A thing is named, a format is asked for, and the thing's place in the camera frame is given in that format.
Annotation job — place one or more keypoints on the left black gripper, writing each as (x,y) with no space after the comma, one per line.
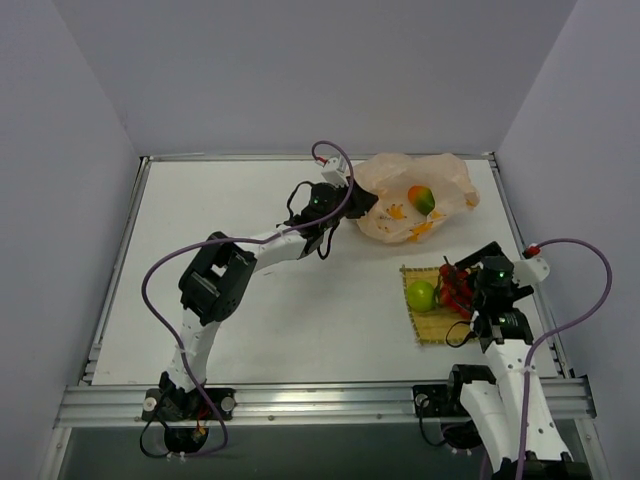
(361,203)

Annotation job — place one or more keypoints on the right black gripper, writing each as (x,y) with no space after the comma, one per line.
(476,255)

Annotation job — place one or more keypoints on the red fake fruit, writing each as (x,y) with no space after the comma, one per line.
(454,289)

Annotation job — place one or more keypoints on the translucent plastic bag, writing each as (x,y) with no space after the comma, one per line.
(393,220)

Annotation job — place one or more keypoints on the green fake pear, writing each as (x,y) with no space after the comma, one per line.
(420,296)

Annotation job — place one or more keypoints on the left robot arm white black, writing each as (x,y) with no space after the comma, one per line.
(215,281)

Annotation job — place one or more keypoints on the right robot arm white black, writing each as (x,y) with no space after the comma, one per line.
(504,397)

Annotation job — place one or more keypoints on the orange fake fruit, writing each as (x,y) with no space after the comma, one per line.
(422,199)

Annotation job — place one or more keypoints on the yellow woven bamboo mat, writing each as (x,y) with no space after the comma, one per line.
(440,325)

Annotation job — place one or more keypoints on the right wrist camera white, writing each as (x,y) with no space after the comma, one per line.
(532,269)

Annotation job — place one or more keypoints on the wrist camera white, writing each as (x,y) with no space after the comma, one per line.
(532,269)
(334,170)

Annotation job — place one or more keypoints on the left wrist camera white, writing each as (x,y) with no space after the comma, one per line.
(334,170)

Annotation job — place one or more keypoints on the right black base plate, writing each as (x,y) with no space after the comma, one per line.
(437,400)

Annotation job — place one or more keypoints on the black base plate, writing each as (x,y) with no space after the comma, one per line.
(437,400)
(173,405)

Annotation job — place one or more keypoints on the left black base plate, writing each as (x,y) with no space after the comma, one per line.
(173,405)

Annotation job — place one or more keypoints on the aluminium front rail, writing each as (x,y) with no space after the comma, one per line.
(254,404)

